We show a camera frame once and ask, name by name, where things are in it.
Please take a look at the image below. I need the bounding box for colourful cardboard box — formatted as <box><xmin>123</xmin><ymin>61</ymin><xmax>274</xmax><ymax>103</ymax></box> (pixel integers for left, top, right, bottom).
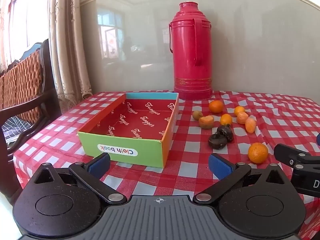
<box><xmin>77</xmin><ymin>92</ymin><xmax>180</xmax><ymax>169</ymax></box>

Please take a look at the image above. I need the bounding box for red checkered tablecloth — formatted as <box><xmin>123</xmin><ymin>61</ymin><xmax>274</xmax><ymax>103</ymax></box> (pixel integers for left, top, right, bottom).
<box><xmin>12</xmin><ymin>91</ymin><xmax>320</xmax><ymax>240</ymax></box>

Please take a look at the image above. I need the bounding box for wooden armchair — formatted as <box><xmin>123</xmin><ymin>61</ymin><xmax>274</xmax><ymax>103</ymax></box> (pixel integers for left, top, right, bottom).
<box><xmin>0</xmin><ymin>39</ymin><xmax>63</xmax><ymax>205</ymax></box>

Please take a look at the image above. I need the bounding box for peeled tangerine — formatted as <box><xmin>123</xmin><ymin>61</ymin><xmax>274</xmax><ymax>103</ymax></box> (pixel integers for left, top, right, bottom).
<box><xmin>236</xmin><ymin>112</ymin><xmax>249</xmax><ymax>125</ymax></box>
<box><xmin>245</xmin><ymin>116</ymin><xmax>257</xmax><ymax>134</ymax></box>

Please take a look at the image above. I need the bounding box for dark purple fruit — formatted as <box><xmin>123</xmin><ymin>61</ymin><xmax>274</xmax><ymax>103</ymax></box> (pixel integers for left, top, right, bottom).
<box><xmin>208</xmin><ymin>134</ymin><xmax>228</xmax><ymax>150</ymax></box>
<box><xmin>216</xmin><ymin>125</ymin><xmax>234</xmax><ymax>142</ymax></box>

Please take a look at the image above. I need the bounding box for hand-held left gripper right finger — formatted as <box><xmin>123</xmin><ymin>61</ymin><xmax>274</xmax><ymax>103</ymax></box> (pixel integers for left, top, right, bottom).
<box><xmin>194</xmin><ymin>153</ymin><xmax>288</xmax><ymax>205</ymax></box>

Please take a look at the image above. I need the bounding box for sheer window curtain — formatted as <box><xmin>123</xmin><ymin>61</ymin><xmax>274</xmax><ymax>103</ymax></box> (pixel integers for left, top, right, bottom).
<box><xmin>0</xmin><ymin>0</ymin><xmax>53</xmax><ymax>73</ymax></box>

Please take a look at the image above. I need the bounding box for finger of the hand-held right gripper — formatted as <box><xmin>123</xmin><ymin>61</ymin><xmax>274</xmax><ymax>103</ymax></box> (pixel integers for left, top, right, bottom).
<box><xmin>273</xmin><ymin>143</ymin><xmax>320</xmax><ymax>173</ymax></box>

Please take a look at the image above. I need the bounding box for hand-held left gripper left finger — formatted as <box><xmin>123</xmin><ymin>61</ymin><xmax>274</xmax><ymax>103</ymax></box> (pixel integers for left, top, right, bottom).
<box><xmin>32</xmin><ymin>152</ymin><xmax>128</xmax><ymax>205</ymax></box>

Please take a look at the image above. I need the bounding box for blue plaid cloth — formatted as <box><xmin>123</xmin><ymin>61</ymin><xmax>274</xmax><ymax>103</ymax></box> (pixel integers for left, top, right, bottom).
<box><xmin>1</xmin><ymin>115</ymin><xmax>35</xmax><ymax>141</ymax></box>

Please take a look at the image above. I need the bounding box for red thermos flask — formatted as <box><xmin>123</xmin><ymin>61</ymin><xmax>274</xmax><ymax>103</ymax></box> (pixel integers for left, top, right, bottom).
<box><xmin>168</xmin><ymin>1</ymin><xmax>213</xmax><ymax>101</ymax></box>

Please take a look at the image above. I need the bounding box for beige curtain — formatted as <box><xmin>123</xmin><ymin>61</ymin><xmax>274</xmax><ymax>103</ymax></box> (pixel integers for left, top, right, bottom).
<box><xmin>47</xmin><ymin>0</ymin><xmax>93</xmax><ymax>113</ymax></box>

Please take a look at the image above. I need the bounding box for half peeled orange fruit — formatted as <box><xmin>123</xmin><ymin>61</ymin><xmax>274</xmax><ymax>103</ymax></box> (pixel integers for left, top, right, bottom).
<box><xmin>199</xmin><ymin>115</ymin><xmax>215</xmax><ymax>130</ymax></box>

